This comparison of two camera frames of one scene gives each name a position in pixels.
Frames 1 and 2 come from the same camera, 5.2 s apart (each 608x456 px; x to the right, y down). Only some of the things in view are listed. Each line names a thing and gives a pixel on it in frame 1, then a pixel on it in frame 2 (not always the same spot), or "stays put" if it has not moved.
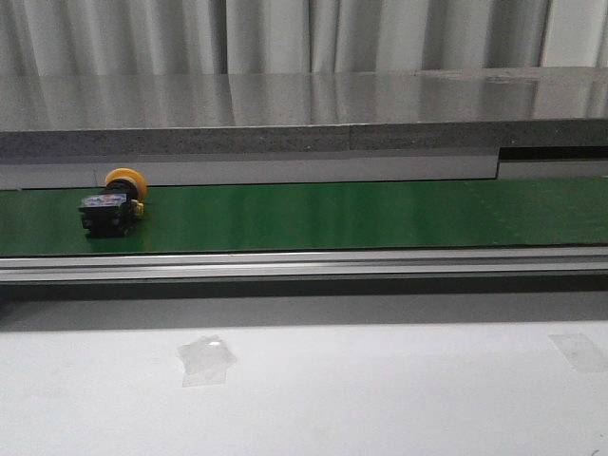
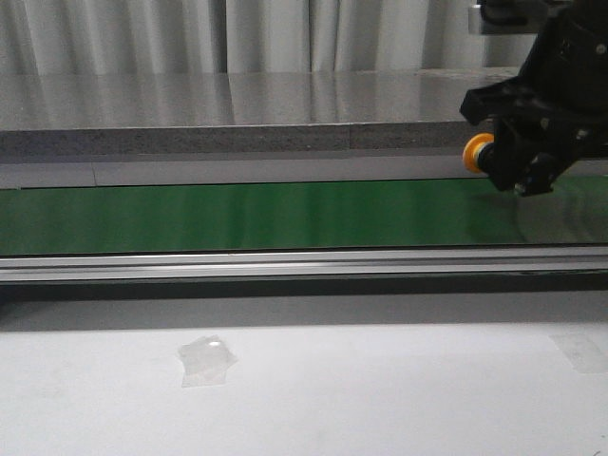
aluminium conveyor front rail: [302, 265] stays put
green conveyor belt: [509, 213] stays put
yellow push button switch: [109, 214] to [479, 152]
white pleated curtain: [276, 37] stays put
